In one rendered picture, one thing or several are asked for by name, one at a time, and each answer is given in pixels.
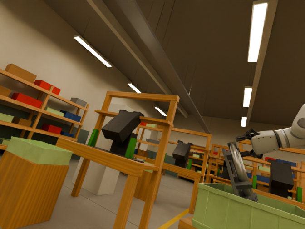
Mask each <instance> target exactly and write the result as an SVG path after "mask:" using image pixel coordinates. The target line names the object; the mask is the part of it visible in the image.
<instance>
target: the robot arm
mask: <svg viewBox="0 0 305 229"><path fill-rule="evenodd" d="M235 139H236V142H238V141H243V140H245V139H248V140H250V141H251V145H252V148H253V149H252V150H251V151H250V152H249V151H245V152H240V154H241V157H247V156H251V157H254V158H258V159H261V158H262V156H263V154H265V153H269V152H273V151H276V150H279V148H282V149H285V148H291V147H296V146H302V145H305V104H303V106H302V107H301V109H300V110H299V112H298V114H297V116H296V117H295V119H294V121H293V123H292V126H291V127H290V128H286V129H280V130H276V131H275V132H273V131H260V132H256V131H255V130H254V129H252V128H251V129H249V130H248V131H247V132H246V133H245V134H244V135H242V136H237V137H235Z"/></svg>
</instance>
